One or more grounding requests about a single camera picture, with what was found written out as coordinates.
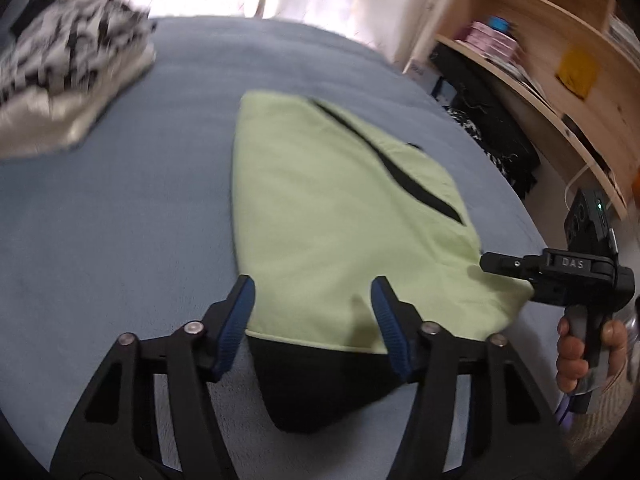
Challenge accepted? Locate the cream fluffy blanket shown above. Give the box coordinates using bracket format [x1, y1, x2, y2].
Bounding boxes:
[0, 42, 157, 162]

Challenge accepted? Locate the wooden shelf unit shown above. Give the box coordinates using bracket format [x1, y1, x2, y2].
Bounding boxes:
[405, 0, 640, 221]

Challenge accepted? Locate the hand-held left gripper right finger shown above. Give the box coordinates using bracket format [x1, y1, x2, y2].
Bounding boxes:
[370, 275, 571, 480]

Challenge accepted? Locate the stack of magazines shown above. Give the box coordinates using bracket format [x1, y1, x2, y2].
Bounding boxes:
[487, 54, 551, 97]

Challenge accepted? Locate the blue bed sheet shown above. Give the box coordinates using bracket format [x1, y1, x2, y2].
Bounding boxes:
[0, 16, 568, 480]

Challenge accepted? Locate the person's right hand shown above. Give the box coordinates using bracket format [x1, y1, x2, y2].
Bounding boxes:
[556, 316, 629, 396]

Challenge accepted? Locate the stack of pink boxes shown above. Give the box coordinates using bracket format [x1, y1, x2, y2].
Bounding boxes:
[455, 20, 521, 64]

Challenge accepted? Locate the white cable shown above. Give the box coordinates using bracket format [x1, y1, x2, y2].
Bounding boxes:
[564, 162, 602, 207]

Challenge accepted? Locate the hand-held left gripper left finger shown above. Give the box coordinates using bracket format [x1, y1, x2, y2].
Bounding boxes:
[50, 274, 257, 480]

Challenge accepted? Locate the green and black jacket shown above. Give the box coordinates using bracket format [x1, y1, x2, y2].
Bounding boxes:
[232, 91, 533, 433]

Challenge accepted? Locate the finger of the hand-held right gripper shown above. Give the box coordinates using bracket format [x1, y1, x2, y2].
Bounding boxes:
[479, 251, 543, 281]

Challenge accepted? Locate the black bag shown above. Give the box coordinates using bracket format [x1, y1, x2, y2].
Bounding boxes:
[430, 42, 542, 199]

